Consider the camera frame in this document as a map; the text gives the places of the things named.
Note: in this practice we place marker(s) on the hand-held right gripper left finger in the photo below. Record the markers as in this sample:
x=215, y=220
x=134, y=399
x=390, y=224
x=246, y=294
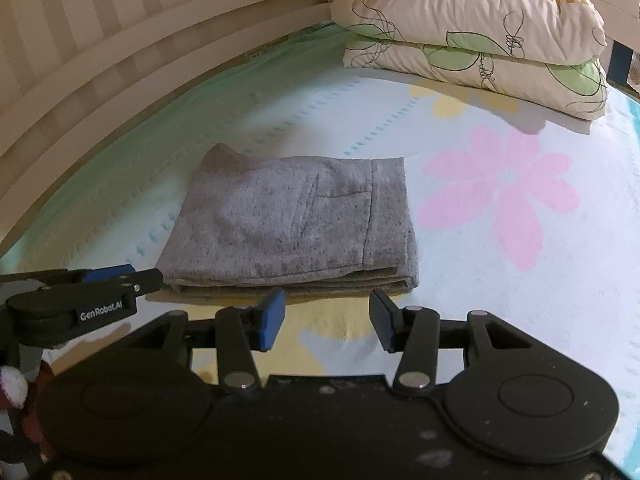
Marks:
x=270, y=320

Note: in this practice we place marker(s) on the grey pants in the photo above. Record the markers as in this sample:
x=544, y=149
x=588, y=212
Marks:
x=280, y=220

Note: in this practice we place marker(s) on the white power socket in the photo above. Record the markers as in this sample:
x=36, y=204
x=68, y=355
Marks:
x=255, y=53

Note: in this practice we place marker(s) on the folded floral quilt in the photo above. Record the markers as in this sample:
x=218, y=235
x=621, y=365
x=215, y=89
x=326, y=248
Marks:
x=475, y=15

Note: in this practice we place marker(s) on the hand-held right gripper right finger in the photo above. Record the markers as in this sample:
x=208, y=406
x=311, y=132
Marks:
x=382, y=322

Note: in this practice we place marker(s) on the wooden bed frame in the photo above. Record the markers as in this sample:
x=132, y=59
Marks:
x=100, y=75

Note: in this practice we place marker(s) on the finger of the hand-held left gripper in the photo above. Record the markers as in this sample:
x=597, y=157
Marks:
x=107, y=274
x=145, y=282

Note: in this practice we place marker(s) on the blue bed post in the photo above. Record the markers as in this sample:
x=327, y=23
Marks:
x=617, y=62

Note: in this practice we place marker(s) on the pastel flower bed sheet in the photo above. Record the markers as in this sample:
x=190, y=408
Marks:
x=500, y=270

